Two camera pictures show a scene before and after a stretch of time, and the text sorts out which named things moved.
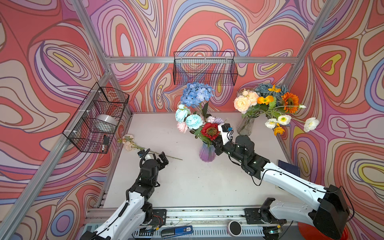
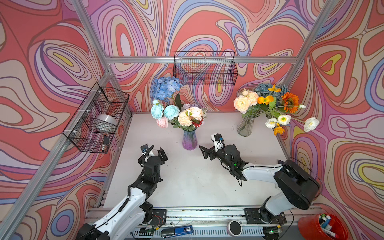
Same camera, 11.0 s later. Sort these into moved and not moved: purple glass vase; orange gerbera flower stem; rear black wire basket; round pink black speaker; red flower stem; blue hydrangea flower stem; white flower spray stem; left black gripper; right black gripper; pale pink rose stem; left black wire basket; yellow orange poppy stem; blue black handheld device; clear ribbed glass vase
Moved: pale pink rose stem; right black gripper; red flower stem; blue hydrangea flower stem; purple glass vase
Not moved: left black gripper; rear black wire basket; blue black handheld device; round pink black speaker; clear ribbed glass vase; left black wire basket; orange gerbera flower stem; yellow orange poppy stem; white flower spray stem
